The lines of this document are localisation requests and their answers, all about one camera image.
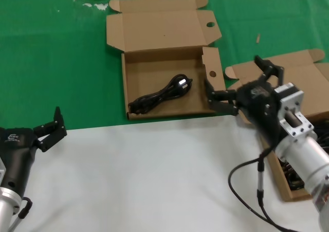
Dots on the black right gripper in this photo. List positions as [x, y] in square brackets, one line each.
[262, 108]

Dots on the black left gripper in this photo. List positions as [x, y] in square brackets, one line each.
[15, 149]

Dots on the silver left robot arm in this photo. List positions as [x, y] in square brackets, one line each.
[7, 203]

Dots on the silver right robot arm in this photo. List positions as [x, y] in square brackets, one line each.
[303, 152]

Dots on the open cardboard box with holes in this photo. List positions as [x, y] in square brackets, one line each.
[164, 31]

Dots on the small cardboard scrap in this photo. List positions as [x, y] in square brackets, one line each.
[257, 38]

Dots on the green table mat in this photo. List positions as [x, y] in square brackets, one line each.
[51, 62]

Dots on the white torn tape scraps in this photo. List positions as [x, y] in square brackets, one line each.
[101, 6]

